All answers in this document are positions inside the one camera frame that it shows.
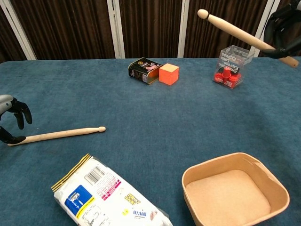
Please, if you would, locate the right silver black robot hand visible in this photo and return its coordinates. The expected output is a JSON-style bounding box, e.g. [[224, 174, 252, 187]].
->
[[262, 0, 301, 59]]

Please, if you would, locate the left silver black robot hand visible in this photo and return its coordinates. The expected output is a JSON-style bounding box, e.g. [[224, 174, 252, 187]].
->
[[0, 94, 33, 145]]

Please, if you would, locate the wooden drumstick with black band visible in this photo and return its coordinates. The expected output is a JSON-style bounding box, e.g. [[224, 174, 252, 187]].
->
[[197, 8, 299, 68]]

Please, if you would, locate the plain wooden drumstick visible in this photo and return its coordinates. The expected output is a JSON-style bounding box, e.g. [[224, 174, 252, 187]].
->
[[7, 126, 106, 147]]

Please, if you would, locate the clear plastic capsule box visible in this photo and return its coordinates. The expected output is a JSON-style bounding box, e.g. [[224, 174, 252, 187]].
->
[[213, 45, 255, 90]]

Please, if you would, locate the white snack bag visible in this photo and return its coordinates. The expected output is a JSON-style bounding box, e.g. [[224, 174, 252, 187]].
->
[[51, 153, 174, 226]]

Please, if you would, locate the blue velvet tablecloth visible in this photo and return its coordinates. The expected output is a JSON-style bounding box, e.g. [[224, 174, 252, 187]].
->
[[0, 57, 301, 226]]

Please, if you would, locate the orange foam cube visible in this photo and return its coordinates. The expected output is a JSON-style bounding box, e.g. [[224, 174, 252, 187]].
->
[[158, 63, 180, 86]]

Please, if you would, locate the black tin can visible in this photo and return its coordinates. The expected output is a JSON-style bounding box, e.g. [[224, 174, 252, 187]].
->
[[128, 57, 164, 85]]

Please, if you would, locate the brown paper bowl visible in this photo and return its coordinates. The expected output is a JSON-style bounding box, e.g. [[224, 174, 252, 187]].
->
[[181, 152, 290, 226]]

